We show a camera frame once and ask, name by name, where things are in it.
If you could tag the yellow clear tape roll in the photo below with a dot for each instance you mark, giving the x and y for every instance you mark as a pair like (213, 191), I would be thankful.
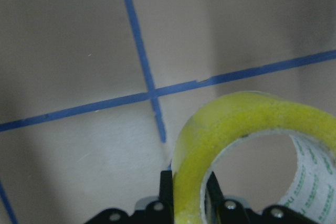
(231, 119)

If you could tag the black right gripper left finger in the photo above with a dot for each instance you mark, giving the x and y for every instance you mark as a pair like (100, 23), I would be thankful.
(166, 196)

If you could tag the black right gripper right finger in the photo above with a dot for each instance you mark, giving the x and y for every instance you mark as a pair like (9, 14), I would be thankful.
(214, 200)

